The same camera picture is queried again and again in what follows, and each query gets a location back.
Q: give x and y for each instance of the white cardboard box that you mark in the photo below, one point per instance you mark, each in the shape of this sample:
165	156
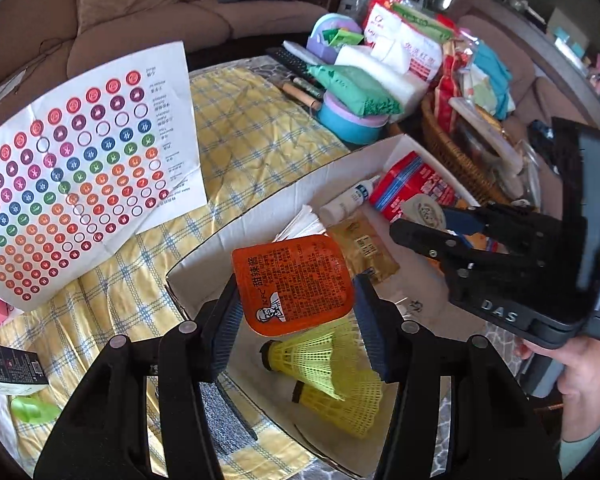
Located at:
290	195

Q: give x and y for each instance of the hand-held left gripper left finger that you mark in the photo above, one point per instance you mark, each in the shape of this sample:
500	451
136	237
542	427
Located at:
226	332

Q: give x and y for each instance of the colourful dot sticker sheet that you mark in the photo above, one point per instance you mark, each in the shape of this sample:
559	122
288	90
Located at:
80	170

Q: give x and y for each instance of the wicker basket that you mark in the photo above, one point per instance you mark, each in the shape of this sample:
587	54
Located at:
460	165

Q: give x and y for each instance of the white tissue pack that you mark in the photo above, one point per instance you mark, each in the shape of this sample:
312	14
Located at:
395	72

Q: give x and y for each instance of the brown sofa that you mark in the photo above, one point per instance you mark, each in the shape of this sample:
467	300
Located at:
130	25

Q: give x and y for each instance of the teal cloth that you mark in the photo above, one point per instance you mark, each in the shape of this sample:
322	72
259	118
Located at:
495	75

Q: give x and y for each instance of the person's right hand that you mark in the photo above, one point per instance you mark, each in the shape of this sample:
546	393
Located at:
587	375

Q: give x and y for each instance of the white plastic bottle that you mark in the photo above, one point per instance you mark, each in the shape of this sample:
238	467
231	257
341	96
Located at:
347	200

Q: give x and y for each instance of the blue pot with purple lid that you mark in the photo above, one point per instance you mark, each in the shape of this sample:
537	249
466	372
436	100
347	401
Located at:
350	125

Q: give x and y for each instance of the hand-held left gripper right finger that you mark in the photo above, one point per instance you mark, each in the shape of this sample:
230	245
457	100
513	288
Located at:
370	330

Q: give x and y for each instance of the orange sauce packet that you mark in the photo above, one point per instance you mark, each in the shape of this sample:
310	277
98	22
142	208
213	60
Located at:
290	285

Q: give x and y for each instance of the green plastic item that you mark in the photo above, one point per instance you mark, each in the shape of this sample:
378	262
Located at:
32	410

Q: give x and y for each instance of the red and white bag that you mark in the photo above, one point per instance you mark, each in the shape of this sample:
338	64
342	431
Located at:
405	30

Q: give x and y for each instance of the red biscuit tin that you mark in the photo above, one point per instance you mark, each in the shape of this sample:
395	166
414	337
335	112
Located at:
410	175

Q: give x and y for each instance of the yellow plaid cloth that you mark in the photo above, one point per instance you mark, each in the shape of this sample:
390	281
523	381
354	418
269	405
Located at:
250	135

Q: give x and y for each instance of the grey sandpaper strip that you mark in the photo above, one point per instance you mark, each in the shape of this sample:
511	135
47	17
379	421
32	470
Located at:
225	415

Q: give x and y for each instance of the white paper napkins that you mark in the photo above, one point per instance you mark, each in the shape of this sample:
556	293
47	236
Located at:
300	222

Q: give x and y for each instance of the person's right forearm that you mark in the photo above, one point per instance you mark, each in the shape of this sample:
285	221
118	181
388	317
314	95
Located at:
587	450

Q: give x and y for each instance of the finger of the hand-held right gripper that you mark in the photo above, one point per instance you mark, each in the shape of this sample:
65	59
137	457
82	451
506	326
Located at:
420	237
462	220

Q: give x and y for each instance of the yellow shuttlecock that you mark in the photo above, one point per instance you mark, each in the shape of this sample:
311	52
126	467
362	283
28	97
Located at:
315	357
345	410

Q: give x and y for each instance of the green packet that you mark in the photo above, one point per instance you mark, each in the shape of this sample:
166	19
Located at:
360	90

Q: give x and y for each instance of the purple plastic container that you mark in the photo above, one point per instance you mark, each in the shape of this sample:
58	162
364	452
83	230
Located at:
325	32

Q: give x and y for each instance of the brown sachet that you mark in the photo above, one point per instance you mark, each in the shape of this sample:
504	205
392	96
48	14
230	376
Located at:
365	245

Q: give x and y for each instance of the black remote control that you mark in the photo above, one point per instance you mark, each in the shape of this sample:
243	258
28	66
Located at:
287	56

